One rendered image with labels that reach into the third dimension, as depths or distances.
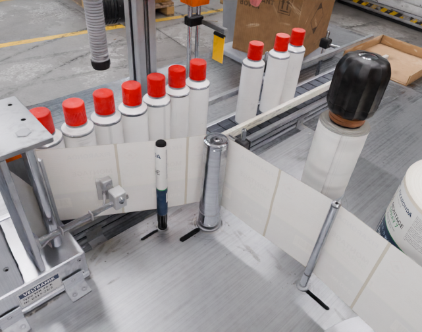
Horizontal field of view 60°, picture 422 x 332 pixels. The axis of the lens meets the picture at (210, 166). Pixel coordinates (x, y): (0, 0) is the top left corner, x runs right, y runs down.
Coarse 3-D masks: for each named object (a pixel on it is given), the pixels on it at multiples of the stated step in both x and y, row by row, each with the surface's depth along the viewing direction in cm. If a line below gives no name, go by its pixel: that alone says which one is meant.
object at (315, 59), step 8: (360, 40) 121; (368, 40) 125; (336, 48) 115; (344, 48) 116; (320, 56) 109; (328, 56) 112; (304, 64) 105; (216, 96) 86; (224, 96) 87; (232, 96) 89; (208, 104) 85
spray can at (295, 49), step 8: (296, 32) 88; (304, 32) 88; (296, 40) 89; (288, 48) 91; (296, 48) 90; (304, 48) 91; (296, 56) 91; (288, 64) 92; (296, 64) 92; (288, 72) 94; (296, 72) 94; (288, 80) 95; (296, 80) 96; (288, 88) 96; (288, 96) 98; (280, 104) 100
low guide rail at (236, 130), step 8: (384, 56) 125; (320, 88) 103; (328, 88) 106; (304, 96) 99; (312, 96) 102; (288, 104) 95; (296, 104) 98; (264, 112) 91; (272, 112) 92; (280, 112) 95; (248, 120) 88; (256, 120) 88; (264, 120) 91; (232, 128) 85; (240, 128) 86; (248, 128) 88
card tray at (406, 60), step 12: (384, 36) 155; (360, 48) 147; (372, 48) 152; (384, 48) 153; (396, 48) 153; (408, 48) 150; (420, 48) 146; (396, 60) 144; (408, 60) 145; (420, 60) 146; (396, 72) 135; (408, 72) 136; (420, 72) 131; (408, 84) 128
